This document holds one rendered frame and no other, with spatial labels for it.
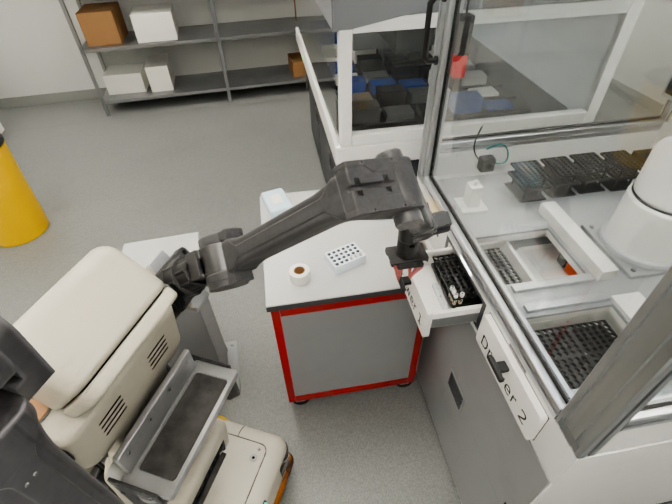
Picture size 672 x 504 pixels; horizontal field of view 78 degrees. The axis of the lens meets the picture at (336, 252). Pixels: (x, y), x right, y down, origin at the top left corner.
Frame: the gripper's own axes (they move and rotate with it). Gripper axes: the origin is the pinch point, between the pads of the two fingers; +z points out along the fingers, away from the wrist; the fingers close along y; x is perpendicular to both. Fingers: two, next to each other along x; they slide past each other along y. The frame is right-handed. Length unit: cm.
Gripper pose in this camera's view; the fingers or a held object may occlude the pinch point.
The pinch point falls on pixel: (403, 276)
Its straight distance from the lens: 117.8
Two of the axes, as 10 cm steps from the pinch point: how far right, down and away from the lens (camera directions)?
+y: 9.8, -1.5, 1.2
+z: 0.2, 7.2, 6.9
